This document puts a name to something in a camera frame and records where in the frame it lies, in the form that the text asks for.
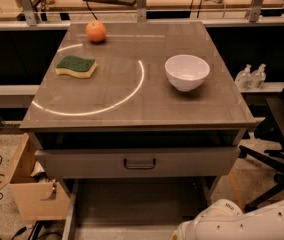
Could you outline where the left clear bottle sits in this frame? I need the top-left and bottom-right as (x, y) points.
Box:
(235, 64), (251, 90)

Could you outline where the right clear bottle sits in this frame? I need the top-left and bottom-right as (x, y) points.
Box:
(249, 64), (266, 89)

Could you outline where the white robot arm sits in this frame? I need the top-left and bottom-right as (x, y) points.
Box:
(170, 199), (284, 240)

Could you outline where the orange fruit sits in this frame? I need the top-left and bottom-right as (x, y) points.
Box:
(86, 20), (106, 42)

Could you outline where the grey drawer cabinet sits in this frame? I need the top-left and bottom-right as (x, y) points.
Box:
(19, 20), (256, 205)

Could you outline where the clear bottle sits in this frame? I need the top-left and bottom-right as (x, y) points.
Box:
(235, 64), (251, 90)
(249, 64), (266, 89)

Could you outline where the green yellow sponge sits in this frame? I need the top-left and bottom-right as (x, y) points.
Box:
(55, 56), (97, 79)

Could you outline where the white bowl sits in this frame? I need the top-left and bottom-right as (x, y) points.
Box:
(165, 54), (210, 92)

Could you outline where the cardboard box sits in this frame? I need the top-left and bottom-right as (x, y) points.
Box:
(0, 134), (70, 221)

